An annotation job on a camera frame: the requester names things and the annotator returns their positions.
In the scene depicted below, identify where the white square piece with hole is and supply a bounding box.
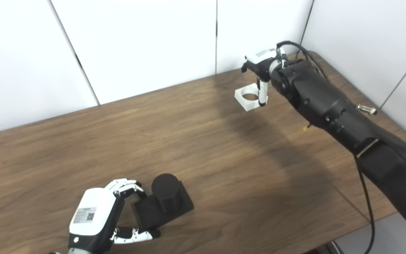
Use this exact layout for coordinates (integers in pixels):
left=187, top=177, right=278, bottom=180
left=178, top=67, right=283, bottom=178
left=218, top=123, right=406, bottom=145
left=234, top=83, right=269, bottom=112

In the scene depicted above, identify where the black peg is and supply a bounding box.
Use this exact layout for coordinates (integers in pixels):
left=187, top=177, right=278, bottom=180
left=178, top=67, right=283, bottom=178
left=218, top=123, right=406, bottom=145
left=133, top=173, right=194, bottom=230

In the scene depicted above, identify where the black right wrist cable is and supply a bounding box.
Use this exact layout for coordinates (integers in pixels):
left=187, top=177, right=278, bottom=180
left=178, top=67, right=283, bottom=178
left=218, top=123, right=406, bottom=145
left=276, top=41, right=376, bottom=254

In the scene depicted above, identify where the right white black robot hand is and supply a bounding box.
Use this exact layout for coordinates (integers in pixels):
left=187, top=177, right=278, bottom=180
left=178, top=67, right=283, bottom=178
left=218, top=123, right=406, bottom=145
left=241, top=48, right=278, bottom=107

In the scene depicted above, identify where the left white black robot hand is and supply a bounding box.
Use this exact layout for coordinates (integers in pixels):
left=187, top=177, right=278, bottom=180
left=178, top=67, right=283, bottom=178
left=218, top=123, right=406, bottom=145
left=68, top=179, right=161, bottom=254

